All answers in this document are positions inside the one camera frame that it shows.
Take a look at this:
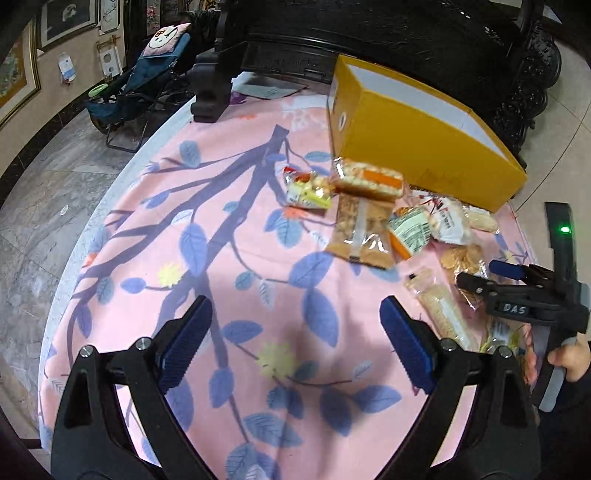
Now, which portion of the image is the blue folding chair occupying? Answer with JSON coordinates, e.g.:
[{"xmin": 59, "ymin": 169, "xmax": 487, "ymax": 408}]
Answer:
[{"xmin": 84, "ymin": 22, "xmax": 197, "ymax": 153}]

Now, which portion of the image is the yellow cake packet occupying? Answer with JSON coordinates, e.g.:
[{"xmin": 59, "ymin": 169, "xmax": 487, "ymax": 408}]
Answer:
[{"xmin": 480, "ymin": 318, "xmax": 532, "ymax": 356}]

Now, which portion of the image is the small wooden framed picture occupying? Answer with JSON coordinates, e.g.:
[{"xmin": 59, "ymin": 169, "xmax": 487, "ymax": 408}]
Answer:
[{"xmin": 96, "ymin": 36, "xmax": 123, "ymax": 79}]

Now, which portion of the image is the tan snack packet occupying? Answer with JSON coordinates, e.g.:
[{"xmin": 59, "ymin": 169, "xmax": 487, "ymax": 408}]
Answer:
[{"xmin": 325, "ymin": 194, "xmax": 397, "ymax": 269}]

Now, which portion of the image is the orange cracker packet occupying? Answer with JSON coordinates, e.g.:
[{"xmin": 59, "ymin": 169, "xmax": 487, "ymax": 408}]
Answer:
[{"xmin": 331, "ymin": 158, "xmax": 406, "ymax": 200}]

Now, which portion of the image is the person's right forearm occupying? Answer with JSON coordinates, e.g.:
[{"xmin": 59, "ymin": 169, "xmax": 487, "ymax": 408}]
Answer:
[{"xmin": 536, "ymin": 376, "xmax": 591, "ymax": 480}]

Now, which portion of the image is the pink floral tablecloth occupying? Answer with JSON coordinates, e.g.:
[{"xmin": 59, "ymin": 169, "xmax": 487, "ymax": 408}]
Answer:
[{"xmin": 39, "ymin": 76, "xmax": 539, "ymax": 480}]

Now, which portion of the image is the round biscuit packet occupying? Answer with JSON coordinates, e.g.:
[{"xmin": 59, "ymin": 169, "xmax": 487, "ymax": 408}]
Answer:
[{"xmin": 438, "ymin": 244, "xmax": 488, "ymax": 310}]

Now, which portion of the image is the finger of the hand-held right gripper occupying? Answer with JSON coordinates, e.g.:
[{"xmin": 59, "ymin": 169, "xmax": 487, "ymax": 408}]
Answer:
[
  {"xmin": 456, "ymin": 271, "xmax": 497, "ymax": 305},
  {"xmin": 489, "ymin": 260, "xmax": 557, "ymax": 282}
]

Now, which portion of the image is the sesame bar packet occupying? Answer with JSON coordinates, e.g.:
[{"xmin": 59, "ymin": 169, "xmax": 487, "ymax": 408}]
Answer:
[{"xmin": 405, "ymin": 270, "xmax": 478, "ymax": 352}]

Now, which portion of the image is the gold framed picture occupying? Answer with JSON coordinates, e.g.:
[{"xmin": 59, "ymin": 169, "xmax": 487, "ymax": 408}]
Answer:
[{"xmin": 0, "ymin": 18, "xmax": 43, "ymax": 127}]

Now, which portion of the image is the dark framed picture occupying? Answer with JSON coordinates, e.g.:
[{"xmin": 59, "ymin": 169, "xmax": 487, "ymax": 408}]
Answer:
[{"xmin": 36, "ymin": 0, "xmax": 100, "ymax": 51}]

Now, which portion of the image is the person's right hand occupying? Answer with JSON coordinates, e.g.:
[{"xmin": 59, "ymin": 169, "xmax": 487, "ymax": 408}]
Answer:
[{"xmin": 549, "ymin": 339, "xmax": 591, "ymax": 383}]

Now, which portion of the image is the yellow clear snack packet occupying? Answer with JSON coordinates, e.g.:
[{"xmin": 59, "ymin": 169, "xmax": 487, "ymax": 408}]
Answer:
[{"xmin": 284, "ymin": 166, "xmax": 333, "ymax": 209}]

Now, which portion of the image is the flower framed picture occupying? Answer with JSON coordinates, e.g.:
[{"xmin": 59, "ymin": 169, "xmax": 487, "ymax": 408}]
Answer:
[{"xmin": 98, "ymin": 0, "xmax": 122, "ymax": 33}]

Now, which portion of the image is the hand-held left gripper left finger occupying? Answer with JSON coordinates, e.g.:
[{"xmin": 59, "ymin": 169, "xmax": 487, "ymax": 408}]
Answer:
[{"xmin": 50, "ymin": 295, "xmax": 218, "ymax": 480}]

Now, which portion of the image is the white paper sheet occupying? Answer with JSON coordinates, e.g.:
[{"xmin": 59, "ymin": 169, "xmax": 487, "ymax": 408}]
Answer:
[{"xmin": 240, "ymin": 74, "xmax": 308, "ymax": 100}]

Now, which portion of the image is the carved black wooden chair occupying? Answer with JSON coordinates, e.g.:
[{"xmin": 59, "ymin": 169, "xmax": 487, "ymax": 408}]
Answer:
[{"xmin": 190, "ymin": 0, "xmax": 563, "ymax": 160}]

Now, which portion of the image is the small white cracker packet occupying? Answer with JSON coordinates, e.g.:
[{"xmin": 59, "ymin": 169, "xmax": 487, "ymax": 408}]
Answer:
[{"xmin": 466, "ymin": 205, "xmax": 499, "ymax": 233}]

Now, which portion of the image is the white ball snack packet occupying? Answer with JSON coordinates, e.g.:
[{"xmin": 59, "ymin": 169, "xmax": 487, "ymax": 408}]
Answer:
[{"xmin": 427, "ymin": 196, "xmax": 474, "ymax": 244}]

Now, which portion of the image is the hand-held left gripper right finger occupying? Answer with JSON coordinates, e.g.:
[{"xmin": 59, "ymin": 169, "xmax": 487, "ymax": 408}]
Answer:
[{"xmin": 379, "ymin": 295, "xmax": 541, "ymax": 480}]

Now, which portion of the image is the green white label packet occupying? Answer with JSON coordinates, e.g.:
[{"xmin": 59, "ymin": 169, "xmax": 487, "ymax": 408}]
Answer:
[{"xmin": 387, "ymin": 207, "xmax": 432, "ymax": 261}]

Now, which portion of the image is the pink face cushion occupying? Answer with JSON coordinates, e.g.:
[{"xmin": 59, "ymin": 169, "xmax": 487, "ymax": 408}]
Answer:
[{"xmin": 147, "ymin": 23, "xmax": 191, "ymax": 58}]

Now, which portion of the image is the yellow cardboard box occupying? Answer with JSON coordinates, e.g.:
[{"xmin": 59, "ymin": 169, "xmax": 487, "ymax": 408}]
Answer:
[{"xmin": 327, "ymin": 54, "xmax": 528, "ymax": 213}]

